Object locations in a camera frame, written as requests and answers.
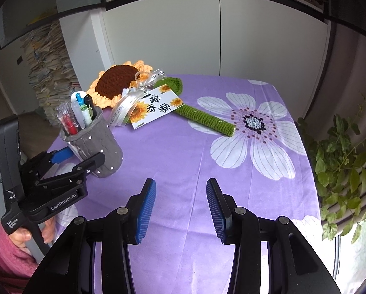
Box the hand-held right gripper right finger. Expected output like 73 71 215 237
206 178 341 294

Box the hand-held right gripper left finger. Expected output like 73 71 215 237
23 178 157 294

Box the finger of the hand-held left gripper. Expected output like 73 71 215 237
33 151 106 203
20 147 74 178

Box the grey dotted pen holder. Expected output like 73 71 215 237
59 107 124 179

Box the red pen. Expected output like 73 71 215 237
60 115 78 135

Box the thin white pen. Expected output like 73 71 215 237
71 102 86 130

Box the green pen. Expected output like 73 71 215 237
79 104 93 128

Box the black marker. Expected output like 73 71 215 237
84 94 97 120

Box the person's left forearm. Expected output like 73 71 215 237
0 223 38 285

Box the person's left hand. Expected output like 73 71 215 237
10 217 57 249

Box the purple floral tablecloth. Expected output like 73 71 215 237
46 74 321 294

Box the clear white ribbon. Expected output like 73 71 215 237
109 67 168 127

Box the tall pile of books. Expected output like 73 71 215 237
19 20 81 126

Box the crochet sunflower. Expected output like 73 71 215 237
85 61 236 137

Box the white sunflower print card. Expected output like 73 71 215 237
129 86 183 130

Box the green leafy plant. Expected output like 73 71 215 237
296 64 366 244

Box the white cupboard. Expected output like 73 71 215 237
54 0 331 120

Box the pale curtain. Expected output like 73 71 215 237
306 31 366 147

